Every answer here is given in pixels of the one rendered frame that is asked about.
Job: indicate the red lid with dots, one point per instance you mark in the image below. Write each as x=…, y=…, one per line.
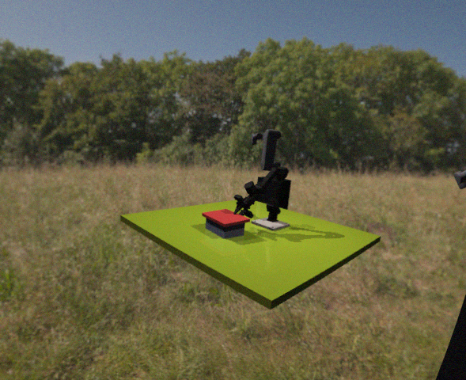
x=225, y=217

